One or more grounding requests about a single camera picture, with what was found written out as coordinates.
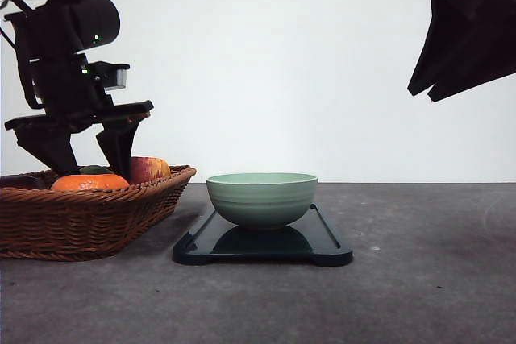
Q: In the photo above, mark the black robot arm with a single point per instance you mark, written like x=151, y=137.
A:
x=62, y=27

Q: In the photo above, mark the dark teal tray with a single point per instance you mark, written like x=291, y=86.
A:
x=312, y=239

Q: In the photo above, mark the dark red apple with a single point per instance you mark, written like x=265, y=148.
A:
x=24, y=182

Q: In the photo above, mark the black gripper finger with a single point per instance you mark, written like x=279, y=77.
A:
x=46, y=140
x=456, y=41
x=497, y=65
x=119, y=131

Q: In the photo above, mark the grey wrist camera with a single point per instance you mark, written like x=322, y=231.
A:
x=121, y=80

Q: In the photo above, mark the green avocado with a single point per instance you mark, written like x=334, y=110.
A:
x=94, y=169

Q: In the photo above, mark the red yellow apple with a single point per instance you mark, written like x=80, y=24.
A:
x=144, y=169

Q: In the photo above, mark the brown wicker basket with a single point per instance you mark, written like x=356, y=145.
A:
x=85, y=225

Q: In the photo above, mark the pale green ceramic bowl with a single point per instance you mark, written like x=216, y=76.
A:
x=261, y=199

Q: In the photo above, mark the orange fruit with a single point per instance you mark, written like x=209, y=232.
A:
x=94, y=181

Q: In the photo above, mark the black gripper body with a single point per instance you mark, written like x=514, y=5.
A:
x=64, y=92

